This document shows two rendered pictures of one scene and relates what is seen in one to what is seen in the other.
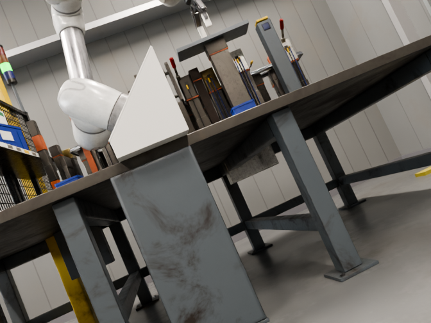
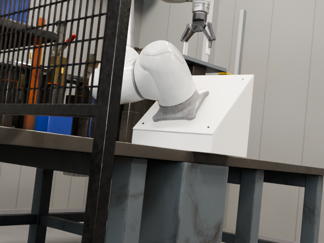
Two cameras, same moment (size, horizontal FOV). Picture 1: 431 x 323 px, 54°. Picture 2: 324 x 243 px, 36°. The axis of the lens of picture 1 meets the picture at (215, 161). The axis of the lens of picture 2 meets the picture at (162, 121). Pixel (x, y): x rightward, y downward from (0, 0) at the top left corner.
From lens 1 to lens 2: 1.59 m
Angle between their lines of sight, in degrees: 41
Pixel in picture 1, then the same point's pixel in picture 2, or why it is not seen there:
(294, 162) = (252, 214)
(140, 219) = (187, 211)
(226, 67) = not seen: hidden behind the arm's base
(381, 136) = not seen: hidden behind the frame
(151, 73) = (247, 96)
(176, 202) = (208, 210)
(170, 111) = (244, 135)
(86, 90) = (185, 66)
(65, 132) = not seen: outside the picture
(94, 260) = (137, 230)
